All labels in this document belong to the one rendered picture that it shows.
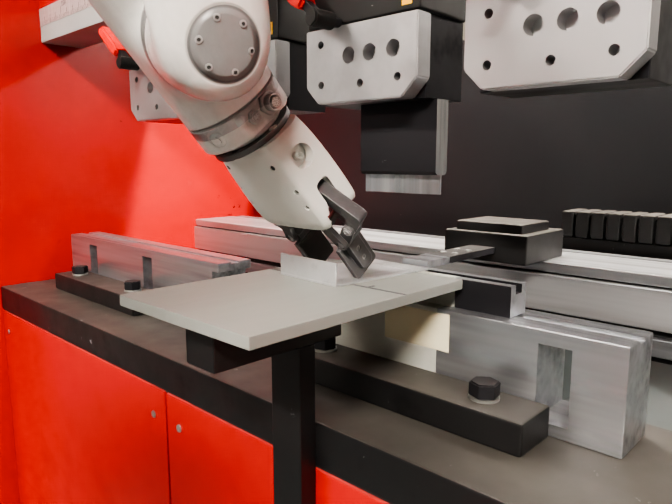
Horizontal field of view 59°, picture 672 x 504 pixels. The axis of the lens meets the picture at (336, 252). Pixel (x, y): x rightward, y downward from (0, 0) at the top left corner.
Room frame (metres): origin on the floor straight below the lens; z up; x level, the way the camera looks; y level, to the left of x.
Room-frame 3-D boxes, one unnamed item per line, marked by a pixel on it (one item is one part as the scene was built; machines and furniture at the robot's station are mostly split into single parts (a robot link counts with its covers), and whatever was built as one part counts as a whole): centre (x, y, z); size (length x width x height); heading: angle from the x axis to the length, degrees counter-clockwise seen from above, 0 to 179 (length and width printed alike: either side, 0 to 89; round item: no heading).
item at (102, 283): (1.01, 0.40, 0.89); 0.30 x 0.05 x 0.03; 46
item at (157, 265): (1.02, 0.33, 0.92); 0.50 x 0.06 x 0.10; 46
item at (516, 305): (0.61, -0.10, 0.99); 0.20 x 0.03 x 0.03; 46
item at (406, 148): (0.64, -0.07, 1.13); 0.10 x 0.02 x 0.10; 46
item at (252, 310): (0.53, 0.03, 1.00); 0.26 x 0.18 x 0.01; 136
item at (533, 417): (0.57, -0.06, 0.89); 0.30 x 0.05 x 0.03; 46
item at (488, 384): (0.50, -0.13, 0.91); 0.03 x 0.03 x 0.02
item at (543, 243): (0.75, -0.18, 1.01); 0.26 x 0.12 x 0.05; 136
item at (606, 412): (0.60, -0.11, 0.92); 0.39 x 0.06 x 0.10; 46
